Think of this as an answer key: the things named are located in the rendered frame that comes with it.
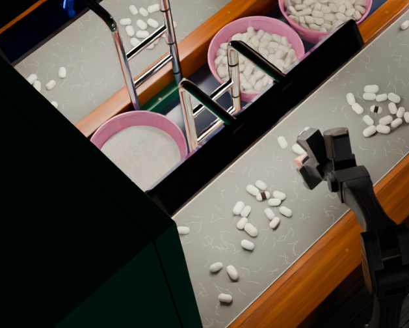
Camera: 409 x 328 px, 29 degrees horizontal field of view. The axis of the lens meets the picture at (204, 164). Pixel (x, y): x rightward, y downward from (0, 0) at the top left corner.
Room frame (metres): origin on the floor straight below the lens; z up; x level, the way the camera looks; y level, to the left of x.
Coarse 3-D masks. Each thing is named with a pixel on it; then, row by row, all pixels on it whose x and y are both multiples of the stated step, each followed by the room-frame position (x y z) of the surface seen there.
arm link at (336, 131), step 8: (336, 128) 0.90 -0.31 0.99; (344, 128) 0.89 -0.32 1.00; (328, 136) 0.87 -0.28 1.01; (336, 136) 0.86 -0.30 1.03; (344, 136) 0.86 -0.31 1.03; (328, 144) 0.86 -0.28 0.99; (336, 144) 0.85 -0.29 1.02; (344, 144) 0.84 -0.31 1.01; (328, 152) 0.85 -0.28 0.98; (336, 152) 0.83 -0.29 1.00; (344, 152) 0.83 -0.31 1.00; (336, 160) 0.82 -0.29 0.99; (344, 160) 0.82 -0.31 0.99; (352, 160) 0.82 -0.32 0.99; (336, 168) 0.81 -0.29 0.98; (344, 168) 0.81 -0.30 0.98; (328, 176) 0.79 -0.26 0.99; (328, 184) 0.77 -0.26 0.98; (336, 184) 0.76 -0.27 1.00
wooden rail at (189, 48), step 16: (240, 0) 1.51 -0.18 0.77; (256, 0) 1.50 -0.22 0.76; (272, 0) 1.54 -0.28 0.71; (224, 16) 1.46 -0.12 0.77; (240, 16) 1.46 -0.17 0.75; (192, 32) 1.42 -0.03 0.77; (208, 32) 1.41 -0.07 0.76; (192, 48) 1.36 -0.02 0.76; (208, 48) 1.38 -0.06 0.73; (192, 64) 1.35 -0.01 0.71; (160, 80) 1.28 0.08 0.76; (112, 96) 1.24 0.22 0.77; (128, 96) 1.24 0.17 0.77; (144, 96) 1.24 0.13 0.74; (96, 112) 1.20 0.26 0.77; (112, 112) 1.19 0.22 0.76; (80, 128) 1.16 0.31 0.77; (96, 128) 1.15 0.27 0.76
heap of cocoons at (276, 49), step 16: (256, 32) 1.42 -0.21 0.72; (224, 48) 1.37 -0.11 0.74; (256, 48) 1.35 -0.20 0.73; (272, 48) 1.35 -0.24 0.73; (288, 48) 1.33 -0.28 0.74; (224, 64) 1.32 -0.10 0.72; (240, 64) 1.30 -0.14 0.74; (288, 64) 1.28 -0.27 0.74; (224, 80) 1.26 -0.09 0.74; (240, 80) 1.25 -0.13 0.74; (256, 80) 1.25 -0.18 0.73; (272, 80) 1.23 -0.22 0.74
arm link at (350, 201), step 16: (336, 176) 0.77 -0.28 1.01; (352, 176) 0.76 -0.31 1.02; (368, 176) 0.75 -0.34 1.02; (336, 192) 0.76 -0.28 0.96; (352, 192) 0.71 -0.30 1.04; (368, 192) 0.70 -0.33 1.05; (352, 208) 0.69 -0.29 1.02; (368, 208) 0.65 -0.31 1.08; (368, 224) 0.61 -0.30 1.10; (384, 224) 0.60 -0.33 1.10; (400, 224) 0.60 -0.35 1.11; (368, 240) 0.57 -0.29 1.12; (384, 240) 0.58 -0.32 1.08; (400, 240) 0.56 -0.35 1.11; (368, 256) 0.54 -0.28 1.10; (400, 256) 0.54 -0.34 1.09; (368, 272) 0.52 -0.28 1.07; (368, 288) 0.51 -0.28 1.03
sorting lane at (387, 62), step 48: (384, 48) 1.28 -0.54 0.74; (336, 96) 1.15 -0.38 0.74; (288, 144) 1.02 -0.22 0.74; (384, 144) 0.98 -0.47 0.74; (240, 192) 0.91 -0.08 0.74; (288, 192) 0.89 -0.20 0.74; (192, 240) 0.80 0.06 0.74; (240, 240) 0.78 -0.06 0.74; (288, 240) 0.76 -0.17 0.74; (240, 288) 0.65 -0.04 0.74
